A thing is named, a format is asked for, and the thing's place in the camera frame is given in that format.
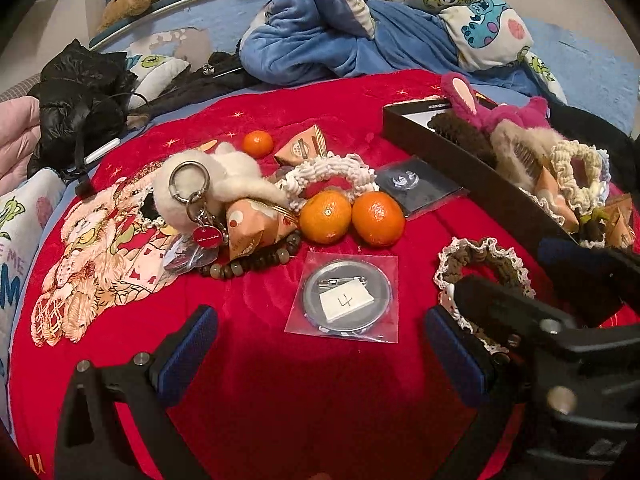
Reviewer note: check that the red printed blanket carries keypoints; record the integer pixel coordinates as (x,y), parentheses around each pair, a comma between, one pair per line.
(250,360)

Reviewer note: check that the black lace scrunchie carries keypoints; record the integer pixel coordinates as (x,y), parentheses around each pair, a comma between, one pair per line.
(148,207)

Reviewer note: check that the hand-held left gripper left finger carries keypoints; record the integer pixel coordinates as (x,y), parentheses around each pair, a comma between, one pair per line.
(192,350)

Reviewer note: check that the brown lace scrunchie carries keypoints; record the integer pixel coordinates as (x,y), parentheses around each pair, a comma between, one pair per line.
(480,252)

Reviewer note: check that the pink quilt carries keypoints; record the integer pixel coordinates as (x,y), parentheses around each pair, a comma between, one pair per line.
(15,150)

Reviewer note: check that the black cloth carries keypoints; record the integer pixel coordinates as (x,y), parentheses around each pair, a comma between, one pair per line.
(590,125)

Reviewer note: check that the tangerine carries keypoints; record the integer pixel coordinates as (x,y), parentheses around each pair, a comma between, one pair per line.
(325,216)
(378,219)
(258,142)

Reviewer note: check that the dark badge in clear bag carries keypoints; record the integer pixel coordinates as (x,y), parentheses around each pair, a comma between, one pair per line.
(415,185)

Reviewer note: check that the brown furry hair clip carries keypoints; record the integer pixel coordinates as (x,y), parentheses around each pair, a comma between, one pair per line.
(460,130)

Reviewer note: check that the black jacket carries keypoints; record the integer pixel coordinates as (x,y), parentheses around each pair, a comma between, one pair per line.
(75,105)

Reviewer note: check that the dark clothes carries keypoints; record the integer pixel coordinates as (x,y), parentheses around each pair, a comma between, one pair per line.
(200,85)

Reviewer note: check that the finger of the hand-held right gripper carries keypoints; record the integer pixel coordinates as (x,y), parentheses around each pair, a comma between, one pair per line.
(570,257)
(495,310)

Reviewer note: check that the orange triangular packet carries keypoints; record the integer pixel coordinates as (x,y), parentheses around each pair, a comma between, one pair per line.
(250,225)
(300,147)
(620,220)
(555,200)

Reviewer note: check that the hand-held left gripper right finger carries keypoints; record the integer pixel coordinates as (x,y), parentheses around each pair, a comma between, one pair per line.
(452,355)

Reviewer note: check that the round badge in clear bag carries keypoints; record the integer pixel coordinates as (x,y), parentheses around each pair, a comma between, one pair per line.
(345,300)

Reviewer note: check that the pink plush toy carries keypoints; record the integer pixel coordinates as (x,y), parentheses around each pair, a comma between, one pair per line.
(525,115)

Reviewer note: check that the black box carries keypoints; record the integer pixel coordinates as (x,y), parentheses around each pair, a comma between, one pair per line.
(450,157)

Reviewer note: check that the cream knitted scrunchie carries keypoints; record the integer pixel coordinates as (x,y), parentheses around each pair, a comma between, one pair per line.
(325,165)

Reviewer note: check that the small printed pillow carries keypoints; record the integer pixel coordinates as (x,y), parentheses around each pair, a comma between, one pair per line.
(160,67)

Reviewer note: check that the blue bed headboard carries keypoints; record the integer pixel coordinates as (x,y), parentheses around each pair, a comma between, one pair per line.
(165,30)

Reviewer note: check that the white tube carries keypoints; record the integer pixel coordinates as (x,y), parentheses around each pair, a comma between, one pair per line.
(102,150)

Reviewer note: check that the beige furry hair clip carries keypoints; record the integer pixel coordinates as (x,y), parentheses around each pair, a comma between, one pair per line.
(515,142)

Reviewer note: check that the blue printed blanket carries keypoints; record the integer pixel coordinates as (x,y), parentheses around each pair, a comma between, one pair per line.
(325,35)

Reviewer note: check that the white printed pillow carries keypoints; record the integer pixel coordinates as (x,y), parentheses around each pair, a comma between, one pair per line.
(20,220)

